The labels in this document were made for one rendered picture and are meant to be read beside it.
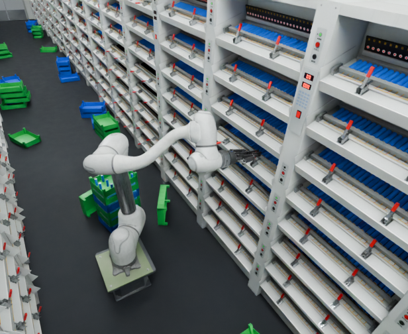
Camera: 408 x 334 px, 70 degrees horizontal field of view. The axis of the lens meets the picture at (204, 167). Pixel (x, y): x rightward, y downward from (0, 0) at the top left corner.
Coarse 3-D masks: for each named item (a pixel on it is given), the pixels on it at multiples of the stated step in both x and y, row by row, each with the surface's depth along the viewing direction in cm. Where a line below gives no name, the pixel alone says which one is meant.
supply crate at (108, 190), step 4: (128, 172) 239; (132, 172) 234; (136, 172) 229; (96, 176) 226; (100, 176) 229; (104, 176) 232; (108, 176) 235; (136, 176) 231; (92, 180) 223; (100, 180) 231; (108, 180) 231; (112, 180) 231; (132, 180) 229; (136, 180) 233; (92, 184) 222; (104, 184) 227; (96, 188) 220; (104, 188) 212; (108, 188) 224; (112, 188) 217; (100, 192) 217; (104, 192) 213; (108, 192) 216; (112, 192) 219; (104, 196) 215
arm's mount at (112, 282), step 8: (136, 248) 204; (96, 256) 197; (104, 256) 198; (144, 256) 199; (104, 264) 193; (144, 264) 194; (104, 272) 188; (112, 272) 188; (136, 272) 189; (144, 272) 190; (104, 280) 184; (112, 280) 184; (120, 280) 184; (128, 280) 185; (112, 288) 180
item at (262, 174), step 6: (222, 120) 193; (216, 126) 191; (222, 126) 193; (222, 132) 190; (222, 138) 187; (222, 144) 183; (228, 144) 181; (240, 162) 173; (246, 168) 170; (252, 168) 164; (258, 168) 163; (258, 174) 160; (264, 174) 159; (270, 174) 158; (264, 180) 158; (270, 180) 155; (270, 186) 155
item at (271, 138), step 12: (216, 96) 179; (228, 96) 183; (240, 96) 177; (216, 108) 178; (228, 108) 174; (240, 108) 168; (252, 108) 167; (228, 120) 171; (240, 120) 165; (252, 120) 162; (264, 120) 148; (276, 120) 155; (252, 132) 156; (264, 132) 153; (276, 132) 148; (264, 144) 149; (276, 144) 146; (276, 156) 145
